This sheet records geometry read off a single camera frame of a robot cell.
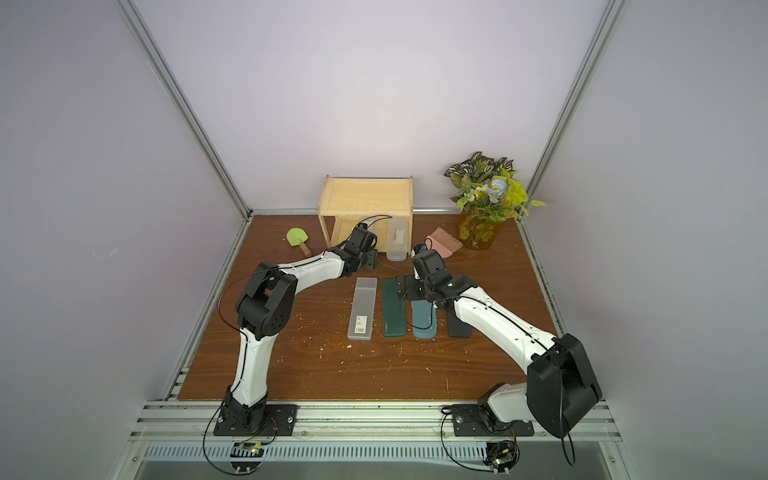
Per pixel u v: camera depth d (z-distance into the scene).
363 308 0.92
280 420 0.73
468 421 0.72
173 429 0.76
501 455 0.70
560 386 0.41
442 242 1.11
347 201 0.96
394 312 0.92
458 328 0.89
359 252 0.81
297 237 1.14
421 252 0.76
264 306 0.55
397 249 1.04
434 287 0.62
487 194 0.95
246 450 0.72
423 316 0.90
